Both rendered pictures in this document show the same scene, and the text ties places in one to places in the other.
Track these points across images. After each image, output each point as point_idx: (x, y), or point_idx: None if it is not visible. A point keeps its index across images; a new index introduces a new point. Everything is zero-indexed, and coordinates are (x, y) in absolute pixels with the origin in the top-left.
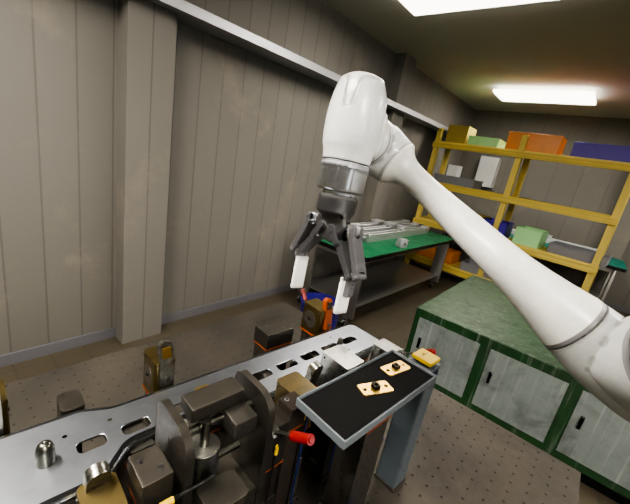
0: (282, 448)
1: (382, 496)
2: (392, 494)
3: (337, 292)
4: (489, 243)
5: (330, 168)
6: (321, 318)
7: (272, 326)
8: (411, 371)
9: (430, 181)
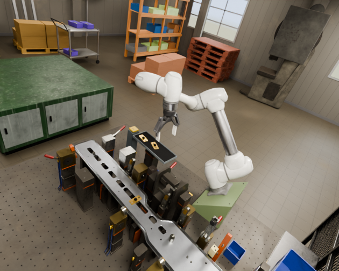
0: None
1: None
2: None
3: (175, 130)
4: (187, 98)
5: (176, 104)
6: (75, 155)
7: (84, 175)
8: (143, 135)
9: None
